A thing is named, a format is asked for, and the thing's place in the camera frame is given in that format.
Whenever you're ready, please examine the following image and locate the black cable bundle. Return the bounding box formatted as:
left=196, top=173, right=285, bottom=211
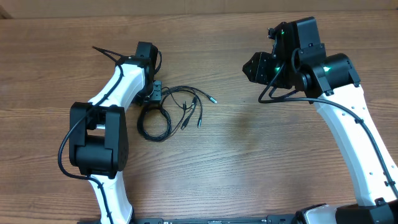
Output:
left=136, top=85, right=218, bottom=142

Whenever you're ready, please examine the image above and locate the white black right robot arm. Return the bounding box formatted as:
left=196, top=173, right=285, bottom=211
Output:
left=243, top=17, right=397, bottom=224

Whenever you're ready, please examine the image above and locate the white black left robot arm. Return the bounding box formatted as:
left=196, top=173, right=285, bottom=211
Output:
left=62, top=42, right=162, bottom=223

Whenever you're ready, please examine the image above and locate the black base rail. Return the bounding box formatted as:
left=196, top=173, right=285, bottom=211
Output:
left=131, top=214, right=302, bottom=224

